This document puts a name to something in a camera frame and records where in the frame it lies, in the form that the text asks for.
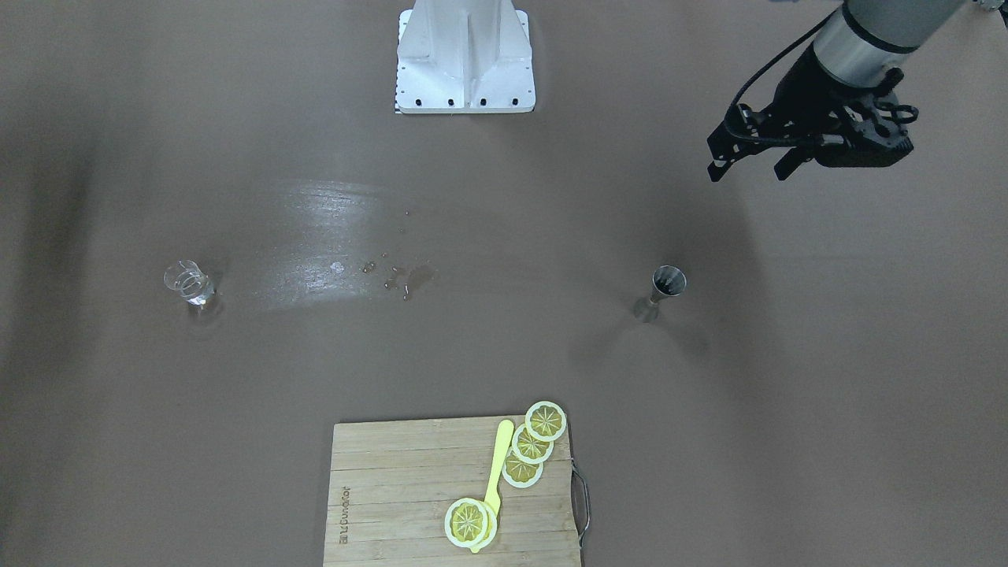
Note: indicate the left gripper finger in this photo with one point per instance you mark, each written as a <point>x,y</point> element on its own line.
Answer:
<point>743,132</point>
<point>799,151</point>

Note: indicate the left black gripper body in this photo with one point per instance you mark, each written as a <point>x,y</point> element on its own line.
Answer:
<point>801,93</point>

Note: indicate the steel jigger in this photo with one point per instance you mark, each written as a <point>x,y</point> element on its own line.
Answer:
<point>667,282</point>

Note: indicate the clear glass measuring cup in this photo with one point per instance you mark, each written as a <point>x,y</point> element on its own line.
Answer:
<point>189,281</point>

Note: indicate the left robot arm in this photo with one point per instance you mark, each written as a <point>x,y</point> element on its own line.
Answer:
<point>860,42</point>

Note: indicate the lemon slice at corner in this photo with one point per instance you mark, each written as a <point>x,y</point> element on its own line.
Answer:
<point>546,421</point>

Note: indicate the middle lemon slice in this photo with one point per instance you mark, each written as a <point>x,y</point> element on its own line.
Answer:
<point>529,449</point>

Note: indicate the lower lemon slice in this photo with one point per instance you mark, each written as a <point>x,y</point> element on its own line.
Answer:
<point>520,474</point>

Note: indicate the lemon slice on knife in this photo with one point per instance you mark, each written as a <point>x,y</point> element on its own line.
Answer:
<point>469,524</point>

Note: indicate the bamboo cutting board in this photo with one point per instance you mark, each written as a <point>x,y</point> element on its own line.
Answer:
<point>392,482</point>

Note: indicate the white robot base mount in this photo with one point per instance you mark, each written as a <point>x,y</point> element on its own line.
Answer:
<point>464,57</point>

